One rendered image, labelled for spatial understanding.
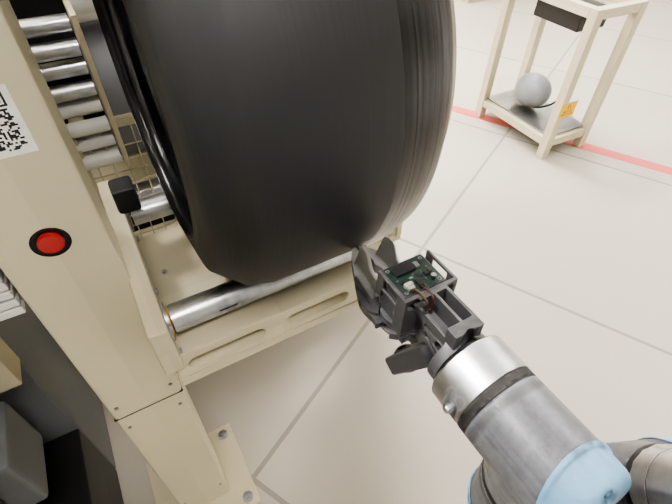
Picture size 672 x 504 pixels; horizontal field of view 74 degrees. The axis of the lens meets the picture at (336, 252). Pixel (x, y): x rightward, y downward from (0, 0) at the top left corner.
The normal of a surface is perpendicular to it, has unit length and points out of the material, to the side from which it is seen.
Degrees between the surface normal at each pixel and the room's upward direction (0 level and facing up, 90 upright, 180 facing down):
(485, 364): 13
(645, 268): 0
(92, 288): 90
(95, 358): 90
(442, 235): 0
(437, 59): 72
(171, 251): 0
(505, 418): 38
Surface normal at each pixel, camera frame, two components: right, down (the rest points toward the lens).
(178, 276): 0.01, -0.71
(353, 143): 0.50, 0.53
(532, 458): -0.54, -0.33
